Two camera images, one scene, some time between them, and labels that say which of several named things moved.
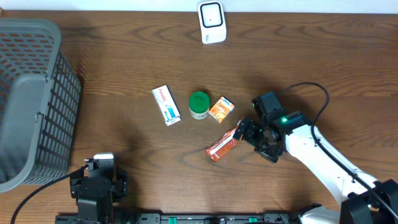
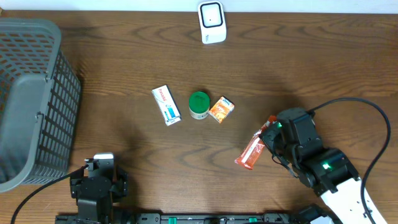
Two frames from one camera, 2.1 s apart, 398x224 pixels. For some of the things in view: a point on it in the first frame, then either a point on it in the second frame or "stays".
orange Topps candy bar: (216, 151) → (248, 155)
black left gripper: (119, 188) stays
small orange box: (221, 110) stays
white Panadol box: (167, 105) stays
